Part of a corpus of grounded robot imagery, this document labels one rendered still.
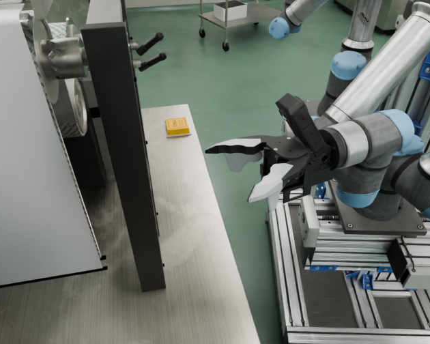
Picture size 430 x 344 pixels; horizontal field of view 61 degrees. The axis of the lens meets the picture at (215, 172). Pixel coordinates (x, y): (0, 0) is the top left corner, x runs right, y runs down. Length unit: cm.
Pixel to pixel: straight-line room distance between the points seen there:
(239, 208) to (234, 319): 148
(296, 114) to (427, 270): 76
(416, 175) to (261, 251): 119
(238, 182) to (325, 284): 96
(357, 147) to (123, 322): 54
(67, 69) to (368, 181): 55
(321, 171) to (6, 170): 52
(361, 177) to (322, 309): 99
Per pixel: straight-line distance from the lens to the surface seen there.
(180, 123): 122
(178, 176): 104
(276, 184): 50
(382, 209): 110
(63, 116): 81
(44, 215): 75
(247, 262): 196
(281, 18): 144
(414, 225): 116
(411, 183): 98
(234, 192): 230
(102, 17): 50
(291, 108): 53
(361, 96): 80
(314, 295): 165
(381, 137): 66
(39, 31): 69
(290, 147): 58
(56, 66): 65
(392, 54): 82
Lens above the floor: 158
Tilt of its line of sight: 40 degrees down
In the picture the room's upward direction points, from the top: straight up
